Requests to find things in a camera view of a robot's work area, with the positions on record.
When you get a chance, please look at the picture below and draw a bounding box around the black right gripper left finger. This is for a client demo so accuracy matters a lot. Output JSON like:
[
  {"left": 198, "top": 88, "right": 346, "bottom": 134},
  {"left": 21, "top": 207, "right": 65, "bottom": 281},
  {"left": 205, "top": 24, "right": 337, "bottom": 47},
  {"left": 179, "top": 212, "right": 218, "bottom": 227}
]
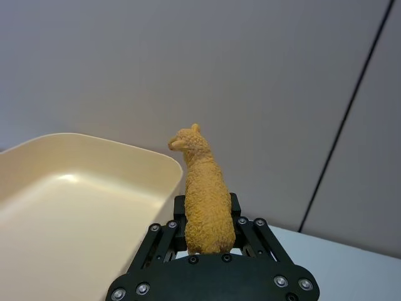
[{"left": 106, "top": 194, "right": 189, "bottom": 301}]

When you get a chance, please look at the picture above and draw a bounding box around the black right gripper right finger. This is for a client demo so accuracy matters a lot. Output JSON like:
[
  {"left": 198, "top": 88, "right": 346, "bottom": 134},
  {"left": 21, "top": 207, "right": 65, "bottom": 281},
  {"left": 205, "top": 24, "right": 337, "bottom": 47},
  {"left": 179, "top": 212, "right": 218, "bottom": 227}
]
[{"left": 229, "top": 192, "right": 321, "bottom": 297}]

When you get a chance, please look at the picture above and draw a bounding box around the orange alpaca toy figure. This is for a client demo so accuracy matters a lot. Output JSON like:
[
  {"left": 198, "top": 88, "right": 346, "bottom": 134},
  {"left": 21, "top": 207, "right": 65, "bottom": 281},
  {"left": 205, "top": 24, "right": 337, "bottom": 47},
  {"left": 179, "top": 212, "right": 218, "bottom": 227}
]
[{"left": 168, "top": 123, "right": 236, "bottom": 255}]

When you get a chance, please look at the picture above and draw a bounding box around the cream plastic bin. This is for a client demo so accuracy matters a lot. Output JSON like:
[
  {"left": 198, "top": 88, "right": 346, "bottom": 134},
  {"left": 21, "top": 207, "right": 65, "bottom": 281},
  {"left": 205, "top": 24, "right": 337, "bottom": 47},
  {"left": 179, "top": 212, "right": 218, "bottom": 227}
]
[{"left": 0, "top": 132, "right": 184, "bottom": 301}]

